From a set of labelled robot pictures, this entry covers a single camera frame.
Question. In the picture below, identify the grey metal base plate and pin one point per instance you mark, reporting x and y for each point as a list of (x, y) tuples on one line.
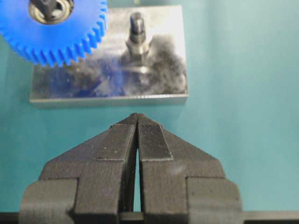
[(99, 80)]

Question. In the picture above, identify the large blue plastic gear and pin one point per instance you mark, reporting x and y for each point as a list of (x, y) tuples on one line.
[(59, 43)]

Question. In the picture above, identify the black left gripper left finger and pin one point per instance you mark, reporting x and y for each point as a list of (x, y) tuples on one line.
[(89, 184)]

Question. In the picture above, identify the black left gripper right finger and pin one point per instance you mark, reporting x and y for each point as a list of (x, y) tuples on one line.
[(181, 184)]

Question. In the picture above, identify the rear threaded steel shaft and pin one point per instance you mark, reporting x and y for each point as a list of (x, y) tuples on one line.
[(138, 46)]

